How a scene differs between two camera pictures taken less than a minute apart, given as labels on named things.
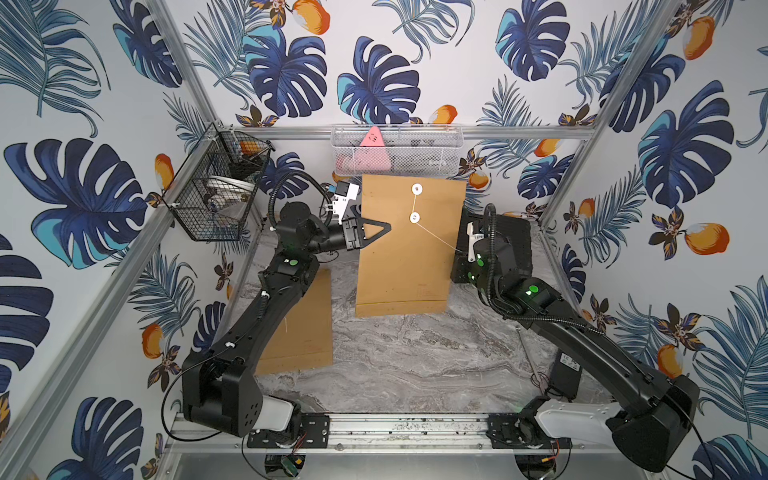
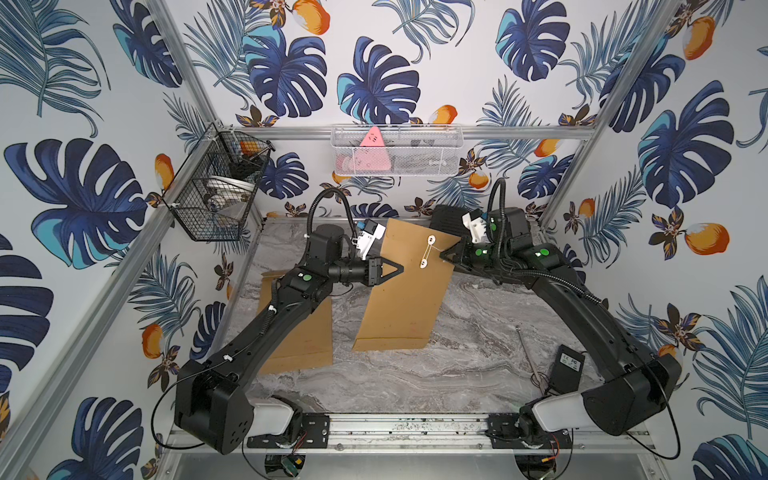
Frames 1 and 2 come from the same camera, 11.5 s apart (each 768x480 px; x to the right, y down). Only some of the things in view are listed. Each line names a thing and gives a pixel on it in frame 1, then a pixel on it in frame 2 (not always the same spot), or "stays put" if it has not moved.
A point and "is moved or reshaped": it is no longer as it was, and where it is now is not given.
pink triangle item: [372, 154] stays put
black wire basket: [213, 193] stays put
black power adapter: [566, 374] stays put
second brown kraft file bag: [302, 338] stays put
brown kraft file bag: [410, 269] is moved or reshaped
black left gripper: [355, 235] → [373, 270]
